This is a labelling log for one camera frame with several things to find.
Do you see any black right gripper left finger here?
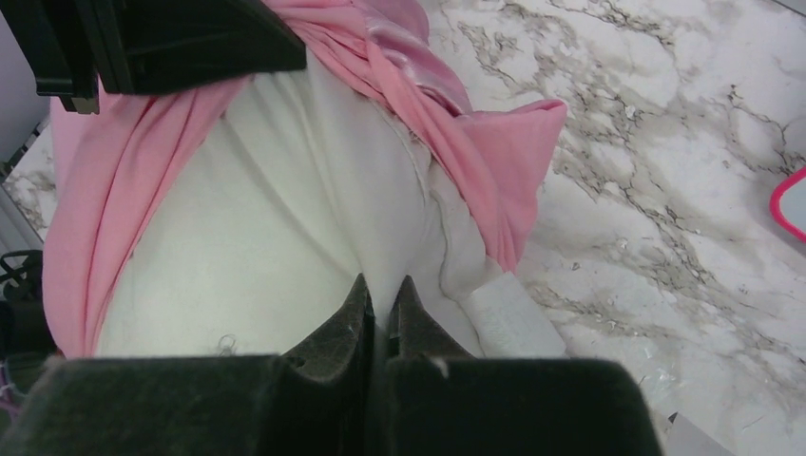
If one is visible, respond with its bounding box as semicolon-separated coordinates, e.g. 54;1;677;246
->
1;276;374;455

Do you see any white pillow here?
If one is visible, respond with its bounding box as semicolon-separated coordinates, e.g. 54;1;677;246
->
94;60;566;357

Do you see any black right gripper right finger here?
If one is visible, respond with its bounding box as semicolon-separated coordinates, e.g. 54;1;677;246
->
384;277;662;455

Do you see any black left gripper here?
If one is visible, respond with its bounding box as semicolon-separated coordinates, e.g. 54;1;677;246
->
1;0;307;115

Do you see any pink-framed whiteboard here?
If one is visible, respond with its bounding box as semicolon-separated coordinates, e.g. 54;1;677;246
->
769;167;806;242

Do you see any aluminium table frame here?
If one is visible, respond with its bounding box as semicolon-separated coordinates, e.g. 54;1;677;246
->
1;119;56;254

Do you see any pink pillowcase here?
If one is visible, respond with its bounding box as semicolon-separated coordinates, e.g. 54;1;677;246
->
43;1;566;356

